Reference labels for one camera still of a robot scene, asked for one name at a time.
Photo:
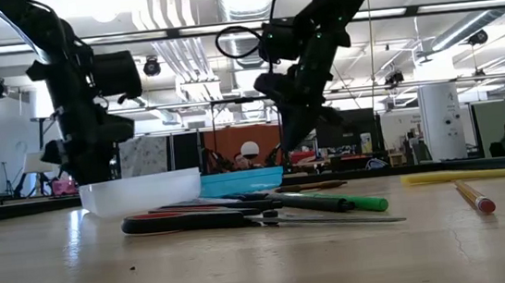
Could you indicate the yellow pencil with red eraser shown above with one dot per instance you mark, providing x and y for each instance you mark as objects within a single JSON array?
[{"x": 474, "y": 198}]

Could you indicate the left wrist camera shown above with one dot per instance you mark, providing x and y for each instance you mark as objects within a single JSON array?
[{"x": 54, "y": 153}]

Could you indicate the black and red scissors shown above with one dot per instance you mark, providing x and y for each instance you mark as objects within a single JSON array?
[{"x": 181, "y": 222}]

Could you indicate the white ball lamp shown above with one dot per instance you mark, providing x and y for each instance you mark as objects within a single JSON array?
[{"x": 249, "y": 149}]

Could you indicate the white lampshade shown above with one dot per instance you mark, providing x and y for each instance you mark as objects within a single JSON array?
[{"x": 34, "y": 163}]

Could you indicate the grey marbled panel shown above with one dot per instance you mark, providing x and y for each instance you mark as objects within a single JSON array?
[{"x": 142, "y": 156}]

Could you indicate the large black monitor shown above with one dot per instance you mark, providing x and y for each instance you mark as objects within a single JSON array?
[{"x": 358, "y": 124}]

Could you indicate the teal plastic box lid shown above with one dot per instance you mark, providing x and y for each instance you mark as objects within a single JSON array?
[{"x": 242, "y": 183}]

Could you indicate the white round pillar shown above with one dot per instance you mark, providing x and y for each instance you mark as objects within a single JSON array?
[{"x": 441, "y": 128}]

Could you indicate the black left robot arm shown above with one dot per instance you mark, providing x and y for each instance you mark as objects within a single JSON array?
[{"x": 36, "y": 23}]

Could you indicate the lilac grey pen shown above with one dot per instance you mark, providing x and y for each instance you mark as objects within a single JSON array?
[{"x": 202, "y": 202}]

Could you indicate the brown pen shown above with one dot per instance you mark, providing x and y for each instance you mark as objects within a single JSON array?
[{"x": 310, "y": 186}]

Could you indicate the orange partition panel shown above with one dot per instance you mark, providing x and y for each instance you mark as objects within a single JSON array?
[{"x": 227, "y": 141}]

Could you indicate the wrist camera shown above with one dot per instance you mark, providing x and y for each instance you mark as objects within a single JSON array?
[
  {"x": 54, "y": 153},
  {"x": 275, "y": 88}
]

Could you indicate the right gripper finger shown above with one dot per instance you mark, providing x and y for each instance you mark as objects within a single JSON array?
[{"x": 298, "y": 130}]

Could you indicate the long yellow stick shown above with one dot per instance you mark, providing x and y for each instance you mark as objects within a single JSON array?
[{"x": 460, "y": 176}]

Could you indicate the pink bag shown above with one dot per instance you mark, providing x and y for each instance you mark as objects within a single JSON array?
[{"x": 64, "y": 187}]

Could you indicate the thin black pen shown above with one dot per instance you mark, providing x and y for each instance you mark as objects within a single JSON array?
[{"x": 258, "y": 205}]

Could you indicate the thin black rig frame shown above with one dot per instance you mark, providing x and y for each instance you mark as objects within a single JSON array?
[{"x": 230, "y": 101}]

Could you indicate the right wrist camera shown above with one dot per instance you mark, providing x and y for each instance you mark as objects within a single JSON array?
[{"x": 275, "y": 88}]

